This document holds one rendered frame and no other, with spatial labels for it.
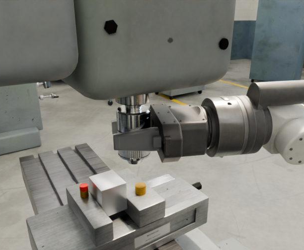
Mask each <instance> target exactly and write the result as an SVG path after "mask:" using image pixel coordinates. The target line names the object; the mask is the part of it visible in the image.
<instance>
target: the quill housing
mask: <svg viewBox="0 0 304 250"><path fill-rule="evenodd" d="M235 4H236V0H74V7H75V19H76V34H77V46H78V63H77V66H76V68H75V70H74V71H73V72H72V74H71V75H69V76H68V77H66V78H64V79H61V80H62V81H63V82H65V83H66V84H68V85H69V86H70V87H72V88H73V89H75V90H76V91H77V92H79V93H80V94H82V95H83V96H84V97H87V98H90V99H93V100H109V99H116V98H122V97H129V96H136V95H142V94H149V93H155V92H162V91H168V90H175V89H182V88H188V87H195V86H201V85H208V84H212V83H214V82H217V81H219V80H220V79H221V78H223V77H224V76H225V74H226V73H227V71H228V68H229V64H230V56H231V45H232V35H233V24H234V14H235Z"/></svg>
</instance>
